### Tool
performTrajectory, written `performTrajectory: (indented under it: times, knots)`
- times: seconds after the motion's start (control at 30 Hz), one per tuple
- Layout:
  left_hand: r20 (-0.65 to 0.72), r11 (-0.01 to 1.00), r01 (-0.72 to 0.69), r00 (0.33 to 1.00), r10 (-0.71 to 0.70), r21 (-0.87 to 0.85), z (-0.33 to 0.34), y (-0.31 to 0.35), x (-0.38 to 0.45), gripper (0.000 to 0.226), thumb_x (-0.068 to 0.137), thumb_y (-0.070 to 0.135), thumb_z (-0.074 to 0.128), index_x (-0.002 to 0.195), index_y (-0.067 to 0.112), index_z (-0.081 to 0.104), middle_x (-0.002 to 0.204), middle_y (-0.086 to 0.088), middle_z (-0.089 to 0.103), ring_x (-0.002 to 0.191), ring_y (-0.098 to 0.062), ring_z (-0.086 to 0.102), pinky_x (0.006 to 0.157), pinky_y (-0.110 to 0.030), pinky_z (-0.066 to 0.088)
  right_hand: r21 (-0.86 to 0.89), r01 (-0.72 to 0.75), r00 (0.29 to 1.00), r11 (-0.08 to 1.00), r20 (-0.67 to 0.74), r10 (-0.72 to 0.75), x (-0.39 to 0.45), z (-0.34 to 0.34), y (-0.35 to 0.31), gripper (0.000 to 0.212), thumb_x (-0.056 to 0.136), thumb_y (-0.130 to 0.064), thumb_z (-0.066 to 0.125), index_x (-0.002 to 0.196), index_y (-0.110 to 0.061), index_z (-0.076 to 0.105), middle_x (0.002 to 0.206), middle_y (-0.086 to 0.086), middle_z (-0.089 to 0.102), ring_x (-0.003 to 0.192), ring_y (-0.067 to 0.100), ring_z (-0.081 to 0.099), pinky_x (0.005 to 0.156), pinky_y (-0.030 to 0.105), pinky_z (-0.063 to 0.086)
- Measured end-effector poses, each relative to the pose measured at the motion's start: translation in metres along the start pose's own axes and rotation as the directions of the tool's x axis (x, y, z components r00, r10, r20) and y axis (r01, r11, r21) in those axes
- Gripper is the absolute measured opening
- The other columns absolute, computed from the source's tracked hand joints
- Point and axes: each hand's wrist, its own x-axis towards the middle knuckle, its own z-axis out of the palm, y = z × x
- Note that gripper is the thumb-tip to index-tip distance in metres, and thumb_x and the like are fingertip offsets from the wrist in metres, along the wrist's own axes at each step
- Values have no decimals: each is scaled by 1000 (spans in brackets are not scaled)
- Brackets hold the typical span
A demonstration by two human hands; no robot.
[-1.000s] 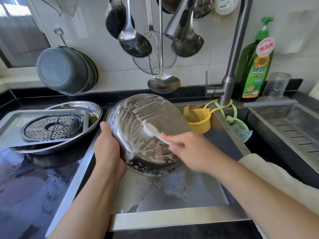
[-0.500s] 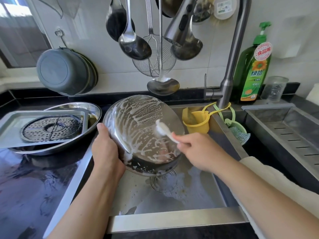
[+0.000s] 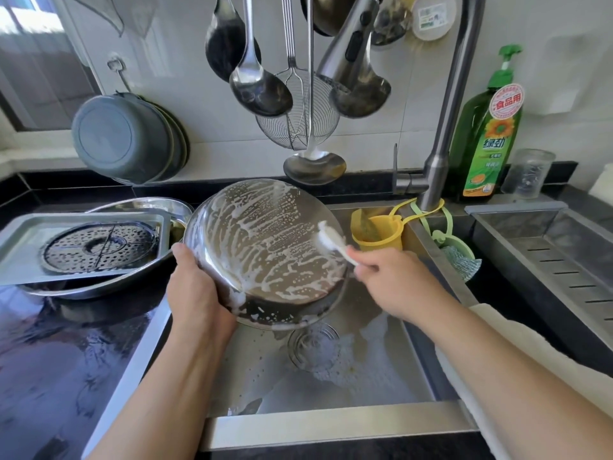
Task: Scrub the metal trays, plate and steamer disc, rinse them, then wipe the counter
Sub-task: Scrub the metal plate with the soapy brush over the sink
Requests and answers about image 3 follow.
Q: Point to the person's left hand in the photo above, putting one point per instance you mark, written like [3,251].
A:
[199,302]

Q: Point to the person's right hand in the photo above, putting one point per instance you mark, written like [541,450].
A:
[398,282]

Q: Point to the white cleaning brush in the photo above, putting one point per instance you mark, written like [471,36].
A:
[330,242]

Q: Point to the round steel pan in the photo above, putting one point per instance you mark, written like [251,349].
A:
[263,244]

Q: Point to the black round steamer rack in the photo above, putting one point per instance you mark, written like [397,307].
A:
[99,246]

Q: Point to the person's right forearm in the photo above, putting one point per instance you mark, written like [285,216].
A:
[522,388]

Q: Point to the person's left forearm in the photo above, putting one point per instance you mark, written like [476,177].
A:
[158,407]

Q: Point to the yellow hanging sink cup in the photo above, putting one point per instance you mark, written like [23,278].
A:
[375,230]

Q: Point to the green hanging sponge holder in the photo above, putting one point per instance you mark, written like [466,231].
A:
[460,252]

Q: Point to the round steel basin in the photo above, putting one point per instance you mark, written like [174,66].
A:
[177,217]

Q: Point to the stainless steel sink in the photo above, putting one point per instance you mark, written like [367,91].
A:
[383,369]

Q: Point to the white dish rag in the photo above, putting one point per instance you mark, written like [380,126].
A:
[536,359]

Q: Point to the dark green hanging basin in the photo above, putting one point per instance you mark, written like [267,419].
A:
[180,141]

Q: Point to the steel sink drain tray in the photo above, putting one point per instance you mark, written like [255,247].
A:
[560,273]

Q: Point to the green dish soap bottle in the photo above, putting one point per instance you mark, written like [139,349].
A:
[490,143]

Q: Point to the clear plastic cup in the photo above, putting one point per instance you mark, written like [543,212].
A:
[529,175]

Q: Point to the grey hanging basin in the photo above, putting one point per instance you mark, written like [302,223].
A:
[120,139]

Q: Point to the steel gooseneck faucet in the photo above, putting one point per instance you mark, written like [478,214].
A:
[455,100]

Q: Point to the rectangular steel tray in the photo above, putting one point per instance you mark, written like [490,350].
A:
[14,244]

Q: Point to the steel soup ladle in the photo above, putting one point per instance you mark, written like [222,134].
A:
[260,91]

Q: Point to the hanging steel ladles and skimmer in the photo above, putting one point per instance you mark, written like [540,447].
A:
[227,38]

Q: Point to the white dish brush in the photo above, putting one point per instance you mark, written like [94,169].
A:
[434,19]

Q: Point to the steel wall hook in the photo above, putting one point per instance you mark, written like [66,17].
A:
[119,73]

